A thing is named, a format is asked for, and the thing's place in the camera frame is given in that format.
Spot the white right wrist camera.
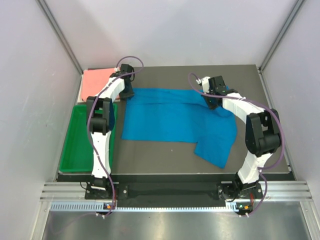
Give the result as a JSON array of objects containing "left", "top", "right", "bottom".
[{"left": 196, "top": 76, "right": 211, "bottom": 94}]

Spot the folded pink t shirt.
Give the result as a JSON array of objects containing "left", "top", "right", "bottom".
[{"left": 79, "top": 68, "right": 115, "bottom": 102}]

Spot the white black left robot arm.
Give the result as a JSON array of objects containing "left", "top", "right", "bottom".
[{"left": 86, "top": 64, "right": 135, "bottom": 199}]

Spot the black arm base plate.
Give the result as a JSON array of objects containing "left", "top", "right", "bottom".
[{"left": 84, "top": 181, "right": 263, "bottom": 208}]

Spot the aluminium frame rail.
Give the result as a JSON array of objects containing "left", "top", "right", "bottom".
[{"left": 40, "top": 181, "right": 312, "bottom": 202}]

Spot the blue t shirt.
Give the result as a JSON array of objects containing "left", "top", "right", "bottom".
[{"left": 121, "top": 88, "right": 237, "bottom": 169}]

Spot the green plastic tray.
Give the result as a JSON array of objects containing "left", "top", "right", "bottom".
[{"left": 58, "top": 103, "right": 118, "bottom": 174}]

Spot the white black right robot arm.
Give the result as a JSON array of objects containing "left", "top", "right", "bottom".
[{"left": 196, "top": 76, "right": 282, "bottom": 198}]

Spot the grey slotted cable duct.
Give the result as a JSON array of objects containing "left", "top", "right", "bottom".
[{"left": 49, "top": 201, "right": 256, "bottom": 213}]

